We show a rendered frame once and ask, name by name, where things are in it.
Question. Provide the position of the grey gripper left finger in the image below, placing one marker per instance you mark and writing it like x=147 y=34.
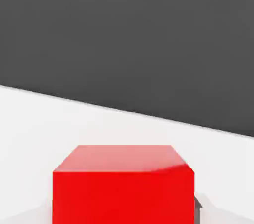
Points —
x=42 y=216

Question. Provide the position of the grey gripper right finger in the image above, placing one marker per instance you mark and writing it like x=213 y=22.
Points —
x=198 y=213

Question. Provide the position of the small red cube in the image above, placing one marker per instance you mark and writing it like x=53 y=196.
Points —
x=123 y=196

